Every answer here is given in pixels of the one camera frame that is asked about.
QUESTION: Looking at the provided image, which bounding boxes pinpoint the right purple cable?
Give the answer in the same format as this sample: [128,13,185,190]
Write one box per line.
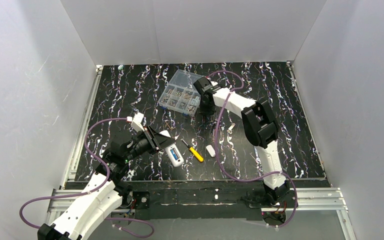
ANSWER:
[206,70,299,229]

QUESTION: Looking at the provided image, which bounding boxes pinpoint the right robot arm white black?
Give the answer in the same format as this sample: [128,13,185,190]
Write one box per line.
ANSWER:
[193,77,290,205]

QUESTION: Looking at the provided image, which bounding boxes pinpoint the clear plastic parts organizer box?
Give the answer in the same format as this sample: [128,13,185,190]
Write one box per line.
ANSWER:
[158,69,203,117]

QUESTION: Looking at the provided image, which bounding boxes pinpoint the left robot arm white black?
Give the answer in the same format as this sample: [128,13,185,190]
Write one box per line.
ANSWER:
[37,126,176,240]

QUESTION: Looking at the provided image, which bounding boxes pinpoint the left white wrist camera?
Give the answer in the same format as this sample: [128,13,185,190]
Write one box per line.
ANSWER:
[126,112,144,132]

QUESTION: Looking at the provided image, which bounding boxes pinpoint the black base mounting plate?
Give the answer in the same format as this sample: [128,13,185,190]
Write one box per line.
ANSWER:
[119,180,296,221]

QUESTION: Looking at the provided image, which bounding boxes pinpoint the white remote battery cover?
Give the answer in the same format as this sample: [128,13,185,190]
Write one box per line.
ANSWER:
[205,145,216,158]

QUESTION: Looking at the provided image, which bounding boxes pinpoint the yellow handled screwdriver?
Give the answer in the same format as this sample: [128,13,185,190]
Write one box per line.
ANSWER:
[181,138,204,163]

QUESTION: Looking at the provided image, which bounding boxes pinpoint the white remote control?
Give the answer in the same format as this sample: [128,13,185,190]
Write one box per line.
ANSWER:
[159,130,184,168]

